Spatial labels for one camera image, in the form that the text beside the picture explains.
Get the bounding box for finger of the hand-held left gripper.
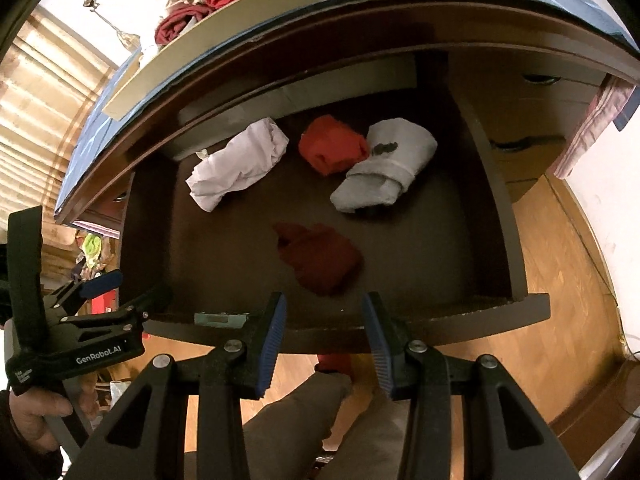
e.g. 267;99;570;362
42;268;124;317
50;282;174;343

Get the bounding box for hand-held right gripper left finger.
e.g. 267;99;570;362
65;291;289;480

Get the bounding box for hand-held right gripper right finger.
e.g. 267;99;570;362
361;291;581;480

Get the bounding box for dark red underwear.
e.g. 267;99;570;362
271;221;364;297

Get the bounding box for dark wooden drawer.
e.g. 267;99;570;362
117;95;551;356

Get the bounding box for pale pink underwear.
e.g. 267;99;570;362
186;116;291;213

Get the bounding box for light grey underwear dark emblem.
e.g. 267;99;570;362
329;117;437;217

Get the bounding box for red underwear cartoon print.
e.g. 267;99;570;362
298;114;372;177

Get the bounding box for shallow white cardboard box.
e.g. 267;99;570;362
100;0;368;122

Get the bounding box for maroon underwear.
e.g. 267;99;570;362
154;1;213;47

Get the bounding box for metal drawer lock plate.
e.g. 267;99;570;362
194;311;251;329

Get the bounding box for person's left hand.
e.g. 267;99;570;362
9;387;76;456

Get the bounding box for green yellow bag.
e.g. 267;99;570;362
81;232;104;269

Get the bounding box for person's left leg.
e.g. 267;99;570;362
184;372;353;480

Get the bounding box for person's leg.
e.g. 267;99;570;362
320;390;416;480
184;372;353;480

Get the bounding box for person's right leg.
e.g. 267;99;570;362
320;390;416;480

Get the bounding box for clear plastic bag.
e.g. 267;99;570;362
107;380;132;408

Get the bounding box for beige patterned curtain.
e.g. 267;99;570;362
0;12;122;261

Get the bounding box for curtain tieback tassel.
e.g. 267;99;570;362
97;10;144;54

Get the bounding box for pink striped undercloth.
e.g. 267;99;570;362
552;74;637;181

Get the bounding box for dark wooden desk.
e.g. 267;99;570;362
55;0;640;226

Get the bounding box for thin floor cable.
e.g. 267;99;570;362
576;230;627;353

